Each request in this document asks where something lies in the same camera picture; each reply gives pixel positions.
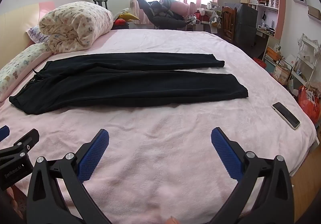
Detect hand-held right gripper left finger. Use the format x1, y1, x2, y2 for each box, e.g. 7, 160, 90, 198
27, 129, 110, 224

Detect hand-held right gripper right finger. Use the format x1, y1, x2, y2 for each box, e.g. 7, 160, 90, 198
211, 127, 295, 224

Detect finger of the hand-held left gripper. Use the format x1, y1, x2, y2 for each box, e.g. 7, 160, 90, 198
0, 129, 40, 162
0, 125, 10, 142

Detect black pants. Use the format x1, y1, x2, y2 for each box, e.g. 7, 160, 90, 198
9, 53, 249, 115

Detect long floral pillow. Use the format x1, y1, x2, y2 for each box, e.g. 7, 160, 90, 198
0, 43, 52, 101

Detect pink bed blanket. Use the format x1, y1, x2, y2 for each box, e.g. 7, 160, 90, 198
0, 29, 317, 224

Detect white smartphone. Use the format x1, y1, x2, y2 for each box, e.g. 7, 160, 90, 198
272, 102, 301, 130

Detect orange plastic bag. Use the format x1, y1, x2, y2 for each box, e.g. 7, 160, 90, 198
298, 86, 321, 124

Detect red bag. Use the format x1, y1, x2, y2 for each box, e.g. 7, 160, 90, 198
253, 57, 267, 70

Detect purple patterned pillow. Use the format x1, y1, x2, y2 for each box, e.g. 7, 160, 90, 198
27, 26, 51, 44

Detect beige headboard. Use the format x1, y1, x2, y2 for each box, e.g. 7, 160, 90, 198
0, 2, 54, 64

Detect orange cardboard boxes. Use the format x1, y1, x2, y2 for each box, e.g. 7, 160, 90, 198
264, 46, 283, 64

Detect beige floral pillow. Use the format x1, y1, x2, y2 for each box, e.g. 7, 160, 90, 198
39, 1, 114, 54

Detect wooden chair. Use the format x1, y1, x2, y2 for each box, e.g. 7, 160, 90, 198
222, 6, 238, 44

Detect dark covered cabinet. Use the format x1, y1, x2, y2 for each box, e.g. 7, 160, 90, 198
234, 4, 259, 48

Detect white plastic bag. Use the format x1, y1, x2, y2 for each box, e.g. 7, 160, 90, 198
209, 11, 222, 28

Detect lounge chair with dark clothes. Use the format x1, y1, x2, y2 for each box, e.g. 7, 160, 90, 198
137, 0, 191, 30

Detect pink and white bookshelf desk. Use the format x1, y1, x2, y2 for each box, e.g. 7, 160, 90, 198
240, 0, 286, 40

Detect pink cushion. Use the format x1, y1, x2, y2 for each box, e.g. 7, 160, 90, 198
160, 0, 191, 15

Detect white wire rack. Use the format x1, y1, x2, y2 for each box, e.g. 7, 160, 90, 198
291, 33, 321, 84

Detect metal wire stand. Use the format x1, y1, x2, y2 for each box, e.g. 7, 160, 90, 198
187, 14, 201, 31

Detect small wall shelf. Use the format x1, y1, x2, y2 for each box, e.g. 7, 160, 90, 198
308, 5, 321, 22

